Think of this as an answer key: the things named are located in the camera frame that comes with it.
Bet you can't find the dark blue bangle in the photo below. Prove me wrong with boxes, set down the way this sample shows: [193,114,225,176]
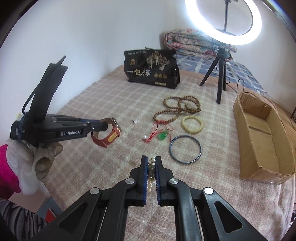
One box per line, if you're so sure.
[169,135,203,164]

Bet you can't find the white pearl necklace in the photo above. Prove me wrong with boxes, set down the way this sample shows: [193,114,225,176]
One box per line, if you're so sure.
[145,156,157,193]

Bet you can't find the red cord jade pendant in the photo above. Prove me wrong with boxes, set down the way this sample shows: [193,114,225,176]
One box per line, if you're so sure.
[142,122,174,143]

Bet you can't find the yellow bead bracelet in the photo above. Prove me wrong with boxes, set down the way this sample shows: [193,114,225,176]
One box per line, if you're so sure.
[181,115,204,134]

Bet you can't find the long brown bead necklace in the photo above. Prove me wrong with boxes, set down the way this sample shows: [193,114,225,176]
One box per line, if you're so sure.
[153,95,201,125]

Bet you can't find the pink sleeve forearm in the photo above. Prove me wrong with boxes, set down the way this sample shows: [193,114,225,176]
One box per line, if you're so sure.
[0,144,21,200]

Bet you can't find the left hand in white glove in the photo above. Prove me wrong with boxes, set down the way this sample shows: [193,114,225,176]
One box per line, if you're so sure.
[6,140,63,195]

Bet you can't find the pink plaid blanket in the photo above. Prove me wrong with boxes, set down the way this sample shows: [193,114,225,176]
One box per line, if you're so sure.
[45,67,295,240]

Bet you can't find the cardboard box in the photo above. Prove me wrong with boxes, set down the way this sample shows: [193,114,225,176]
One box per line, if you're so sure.
[233,92,295,184]

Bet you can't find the black snack bag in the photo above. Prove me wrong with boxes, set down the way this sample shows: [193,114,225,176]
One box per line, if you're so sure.
[124,48,180,89]

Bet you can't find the blue checked bed sheet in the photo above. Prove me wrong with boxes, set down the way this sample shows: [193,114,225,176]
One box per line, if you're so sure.
[176,54,270,95]

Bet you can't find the black tripod stand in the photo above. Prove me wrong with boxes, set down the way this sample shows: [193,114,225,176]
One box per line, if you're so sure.
[199,46,227,105]

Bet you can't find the folded floral quilt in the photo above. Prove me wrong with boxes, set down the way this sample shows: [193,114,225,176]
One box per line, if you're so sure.
[164,29,237,61]

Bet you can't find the black phone holder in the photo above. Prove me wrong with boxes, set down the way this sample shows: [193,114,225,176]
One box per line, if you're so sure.
[222,0,238,35]

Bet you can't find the black ring light cable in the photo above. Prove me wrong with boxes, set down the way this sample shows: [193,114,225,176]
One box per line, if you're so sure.
[211,38,269,95]

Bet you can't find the white ring light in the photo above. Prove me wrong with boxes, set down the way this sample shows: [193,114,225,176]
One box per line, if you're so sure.
[185,1,262,46]

